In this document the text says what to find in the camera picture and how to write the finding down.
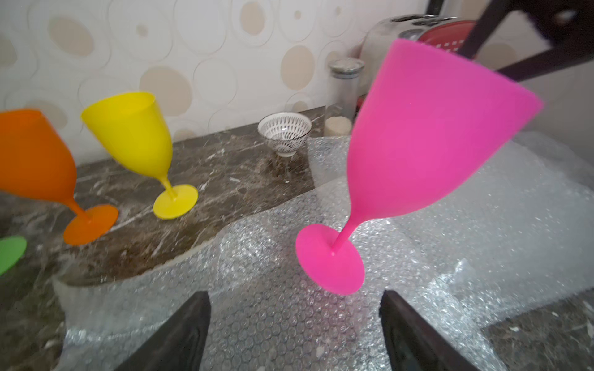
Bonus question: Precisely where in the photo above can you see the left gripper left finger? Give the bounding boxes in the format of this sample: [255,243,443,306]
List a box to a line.
[117,292,211,370]

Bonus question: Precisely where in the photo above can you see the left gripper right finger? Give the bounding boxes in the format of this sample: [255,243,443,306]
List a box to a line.
[379,290,478,371]

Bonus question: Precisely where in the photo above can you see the clear bubble wrap sheet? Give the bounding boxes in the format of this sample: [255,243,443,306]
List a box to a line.
[54,179,504,370]
[351,131,593,326]

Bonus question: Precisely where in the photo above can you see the green wine glass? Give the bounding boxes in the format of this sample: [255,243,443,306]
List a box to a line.
[0,236,27,275]

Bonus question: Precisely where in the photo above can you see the yellow bubble glass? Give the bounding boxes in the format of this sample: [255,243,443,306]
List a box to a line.
[81,91,199,220]

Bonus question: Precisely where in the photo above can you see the orange bubble glass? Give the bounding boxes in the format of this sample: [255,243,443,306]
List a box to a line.
[1,109,118,246]

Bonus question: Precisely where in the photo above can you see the pink bubble glass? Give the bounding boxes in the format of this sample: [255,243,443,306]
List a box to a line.
[295,39,543,295]

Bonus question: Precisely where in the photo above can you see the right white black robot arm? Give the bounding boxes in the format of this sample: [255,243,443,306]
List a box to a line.
[458,1,593,82]

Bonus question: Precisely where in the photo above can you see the white sink strainer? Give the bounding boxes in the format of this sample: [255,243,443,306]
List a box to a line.
[258,112,312,158]

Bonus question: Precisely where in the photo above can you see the clear jar with powder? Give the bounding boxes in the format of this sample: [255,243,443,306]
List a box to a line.
[323,57,364,137]

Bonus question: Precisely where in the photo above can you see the red toaster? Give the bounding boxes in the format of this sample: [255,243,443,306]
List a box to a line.
[357,15,476,108]

